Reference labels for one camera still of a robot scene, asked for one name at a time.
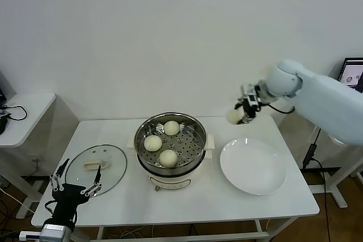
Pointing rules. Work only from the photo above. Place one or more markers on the stainless steel steamer basket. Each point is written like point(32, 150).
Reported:
point(187, 154)

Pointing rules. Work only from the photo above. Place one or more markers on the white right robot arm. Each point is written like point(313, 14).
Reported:
point(326, 97)

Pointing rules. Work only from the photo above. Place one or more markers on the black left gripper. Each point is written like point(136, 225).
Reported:
point(68, 196)

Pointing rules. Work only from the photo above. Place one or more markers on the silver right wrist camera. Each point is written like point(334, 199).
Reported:
point(253, 100)

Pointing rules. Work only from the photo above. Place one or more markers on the grey open laptop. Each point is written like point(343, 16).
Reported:
point(353, 74)

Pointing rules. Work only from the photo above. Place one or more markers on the small black usb hub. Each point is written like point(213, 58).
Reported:
point(3, 114)

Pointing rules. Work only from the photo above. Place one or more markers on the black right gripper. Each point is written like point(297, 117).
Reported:
point(249, 89)

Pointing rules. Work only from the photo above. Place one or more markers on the cream electric cooker pot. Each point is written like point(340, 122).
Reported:
point(170, 182)

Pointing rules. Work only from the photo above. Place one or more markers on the white steamed baozi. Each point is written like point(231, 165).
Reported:
point(168, 158)
point(153, 143)
point(171, 127)
point(235, 116)

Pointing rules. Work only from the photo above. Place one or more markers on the white wall socket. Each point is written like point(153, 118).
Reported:
point(36, 157)

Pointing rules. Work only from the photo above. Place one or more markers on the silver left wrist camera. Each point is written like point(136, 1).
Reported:
point(54, 232)

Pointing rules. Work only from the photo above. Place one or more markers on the white round plate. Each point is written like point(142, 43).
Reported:
point(252, 168)

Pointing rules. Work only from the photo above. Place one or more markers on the white side table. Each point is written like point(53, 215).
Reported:
point(28, 117)
point(339, 191)

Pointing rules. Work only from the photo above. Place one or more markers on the white table frame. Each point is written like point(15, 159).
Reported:
point(99, 233)

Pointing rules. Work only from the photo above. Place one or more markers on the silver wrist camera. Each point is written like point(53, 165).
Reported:
point(54, 232)
point(253, 100)

